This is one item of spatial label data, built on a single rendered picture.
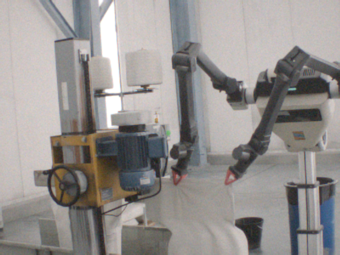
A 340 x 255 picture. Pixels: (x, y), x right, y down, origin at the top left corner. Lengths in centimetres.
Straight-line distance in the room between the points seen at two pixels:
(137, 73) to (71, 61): 29
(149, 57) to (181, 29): 902
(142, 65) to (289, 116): 82
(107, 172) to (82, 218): 24
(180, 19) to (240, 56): 151
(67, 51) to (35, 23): 569
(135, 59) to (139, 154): 42
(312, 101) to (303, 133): 21
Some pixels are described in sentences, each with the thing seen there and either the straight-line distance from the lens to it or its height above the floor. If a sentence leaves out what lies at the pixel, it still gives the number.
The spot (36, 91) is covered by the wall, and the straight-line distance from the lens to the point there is 788.
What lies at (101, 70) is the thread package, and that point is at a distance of 252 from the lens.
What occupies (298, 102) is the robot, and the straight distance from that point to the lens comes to 269.
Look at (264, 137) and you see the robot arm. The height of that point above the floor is 126.
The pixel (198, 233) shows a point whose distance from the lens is 255.
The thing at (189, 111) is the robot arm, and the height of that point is 140.
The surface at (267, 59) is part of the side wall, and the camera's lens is 1084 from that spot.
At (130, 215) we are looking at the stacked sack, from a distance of 549.
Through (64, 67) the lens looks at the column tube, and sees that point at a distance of 236.
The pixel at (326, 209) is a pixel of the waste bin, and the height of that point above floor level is 43.
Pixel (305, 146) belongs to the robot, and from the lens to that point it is 288.
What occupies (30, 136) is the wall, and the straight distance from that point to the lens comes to 774.
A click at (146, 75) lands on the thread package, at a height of 157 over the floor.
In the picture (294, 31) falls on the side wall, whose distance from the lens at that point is 1071.
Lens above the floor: 146
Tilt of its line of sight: 3 degrees down
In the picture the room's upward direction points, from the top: 5 degrees counter-clockwise
